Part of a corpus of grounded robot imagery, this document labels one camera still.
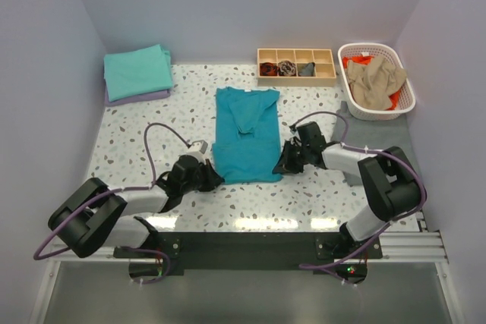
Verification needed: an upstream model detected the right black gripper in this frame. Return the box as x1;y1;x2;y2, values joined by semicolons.
273;140;310;175

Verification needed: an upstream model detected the teal t shirt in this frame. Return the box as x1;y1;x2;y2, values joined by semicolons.
212;87;282;184

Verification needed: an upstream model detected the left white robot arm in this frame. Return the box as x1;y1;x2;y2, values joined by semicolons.
48;153;225;258

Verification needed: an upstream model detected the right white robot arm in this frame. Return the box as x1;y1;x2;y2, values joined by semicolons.
273;121;427;258

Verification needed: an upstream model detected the grey rolled sock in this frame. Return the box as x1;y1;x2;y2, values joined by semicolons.
297;62;315;77

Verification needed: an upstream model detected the brown white rolled sock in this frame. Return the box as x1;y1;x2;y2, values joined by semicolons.
278;60;297;77

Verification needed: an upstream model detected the wooden compartment tray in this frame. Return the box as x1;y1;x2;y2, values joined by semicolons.
257;48;337;87

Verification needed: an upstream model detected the folded lavender t shirt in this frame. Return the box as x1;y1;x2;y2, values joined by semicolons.
104;90;171;107

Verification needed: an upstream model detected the red black rolled sock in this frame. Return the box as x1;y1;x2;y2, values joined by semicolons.
260;62;279;77

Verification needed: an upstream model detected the folded grey t shirt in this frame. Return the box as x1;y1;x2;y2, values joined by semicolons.
336;102;421;176

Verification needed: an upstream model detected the beige t shirt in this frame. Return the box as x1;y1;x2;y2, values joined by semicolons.
346;55;409;110

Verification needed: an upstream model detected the orange t shirt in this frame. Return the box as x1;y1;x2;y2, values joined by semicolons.
341;55;402;111

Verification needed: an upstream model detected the folded mint t shirt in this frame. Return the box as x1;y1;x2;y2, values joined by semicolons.
103;44;174;101

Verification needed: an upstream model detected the white laundry basket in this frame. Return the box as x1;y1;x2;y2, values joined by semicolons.
337;42;416;121

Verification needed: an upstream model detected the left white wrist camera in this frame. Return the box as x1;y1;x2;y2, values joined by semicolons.
187;140;208;161

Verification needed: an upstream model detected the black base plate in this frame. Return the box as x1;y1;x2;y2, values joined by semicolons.
113;231;383;278

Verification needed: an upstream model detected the aluminium rail frame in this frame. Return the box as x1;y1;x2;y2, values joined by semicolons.
48;202;450;264

